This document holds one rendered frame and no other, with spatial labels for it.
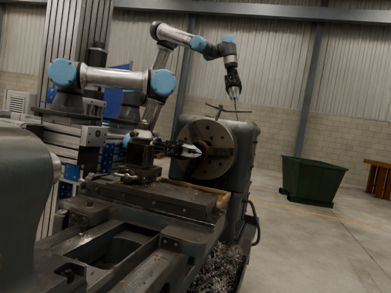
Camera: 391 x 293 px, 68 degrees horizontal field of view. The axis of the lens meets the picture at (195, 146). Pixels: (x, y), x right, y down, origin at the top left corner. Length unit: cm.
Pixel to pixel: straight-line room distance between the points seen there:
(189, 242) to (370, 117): 1152
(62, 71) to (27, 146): 92
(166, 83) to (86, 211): 67
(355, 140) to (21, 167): 1169
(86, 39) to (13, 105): 57
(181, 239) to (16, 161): 47
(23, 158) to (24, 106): 147
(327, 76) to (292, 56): 146
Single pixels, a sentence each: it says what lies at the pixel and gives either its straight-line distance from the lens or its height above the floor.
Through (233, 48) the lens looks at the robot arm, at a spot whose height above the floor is 163.
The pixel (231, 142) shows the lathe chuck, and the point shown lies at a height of 114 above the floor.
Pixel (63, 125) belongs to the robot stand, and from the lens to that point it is 146.
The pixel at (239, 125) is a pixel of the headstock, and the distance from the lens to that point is 161.
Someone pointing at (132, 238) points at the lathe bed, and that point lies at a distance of 91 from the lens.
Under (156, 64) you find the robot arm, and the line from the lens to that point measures 195.
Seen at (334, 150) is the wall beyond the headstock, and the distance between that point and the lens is 1175.
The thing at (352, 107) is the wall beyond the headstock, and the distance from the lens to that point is 1199.
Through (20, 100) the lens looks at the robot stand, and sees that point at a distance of 192.
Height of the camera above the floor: 119
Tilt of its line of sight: 4 degrees down
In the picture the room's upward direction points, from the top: 9 degrees clockwise
